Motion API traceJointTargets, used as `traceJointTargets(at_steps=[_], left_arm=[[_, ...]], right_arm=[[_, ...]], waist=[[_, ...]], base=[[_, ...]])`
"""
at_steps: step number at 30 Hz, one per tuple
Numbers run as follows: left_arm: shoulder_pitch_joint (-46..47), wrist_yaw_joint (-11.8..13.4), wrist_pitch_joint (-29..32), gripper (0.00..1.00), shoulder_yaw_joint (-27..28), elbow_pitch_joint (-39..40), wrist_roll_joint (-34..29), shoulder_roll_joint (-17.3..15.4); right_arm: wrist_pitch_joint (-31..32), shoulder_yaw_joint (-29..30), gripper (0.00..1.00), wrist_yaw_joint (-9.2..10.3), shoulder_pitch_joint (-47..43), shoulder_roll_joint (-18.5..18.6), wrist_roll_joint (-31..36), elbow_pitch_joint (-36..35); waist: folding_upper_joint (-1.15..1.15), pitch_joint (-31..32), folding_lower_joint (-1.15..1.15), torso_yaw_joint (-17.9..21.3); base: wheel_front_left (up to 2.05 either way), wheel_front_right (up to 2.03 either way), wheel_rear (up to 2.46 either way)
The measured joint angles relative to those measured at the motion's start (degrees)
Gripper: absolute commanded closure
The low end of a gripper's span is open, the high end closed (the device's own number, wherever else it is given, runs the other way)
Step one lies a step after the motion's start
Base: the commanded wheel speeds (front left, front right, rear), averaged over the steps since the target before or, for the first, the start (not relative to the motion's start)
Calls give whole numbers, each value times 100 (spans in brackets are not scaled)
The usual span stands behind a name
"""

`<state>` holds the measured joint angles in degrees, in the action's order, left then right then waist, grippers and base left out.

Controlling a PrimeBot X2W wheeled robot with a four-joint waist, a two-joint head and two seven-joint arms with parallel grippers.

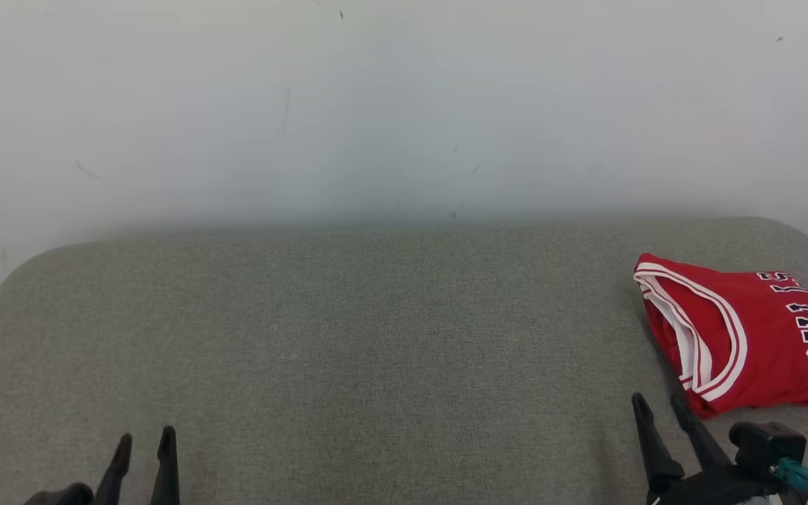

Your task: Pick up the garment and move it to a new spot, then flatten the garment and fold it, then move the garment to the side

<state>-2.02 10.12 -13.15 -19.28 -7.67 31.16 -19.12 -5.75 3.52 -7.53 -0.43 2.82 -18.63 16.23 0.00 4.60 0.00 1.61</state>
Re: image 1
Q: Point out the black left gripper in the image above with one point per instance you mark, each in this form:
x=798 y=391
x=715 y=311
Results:
x=67 y=494

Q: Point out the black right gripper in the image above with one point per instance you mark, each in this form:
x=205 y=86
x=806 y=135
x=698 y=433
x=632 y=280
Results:
x=719 y=487

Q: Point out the red and white basketball jersey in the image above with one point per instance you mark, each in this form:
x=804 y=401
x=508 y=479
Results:
x=769 y=351

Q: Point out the grey fabric sofa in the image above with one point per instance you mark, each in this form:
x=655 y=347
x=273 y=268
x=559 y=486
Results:
x=341 y=337

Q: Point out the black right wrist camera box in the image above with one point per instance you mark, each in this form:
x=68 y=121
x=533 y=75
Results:
x=765 y=445

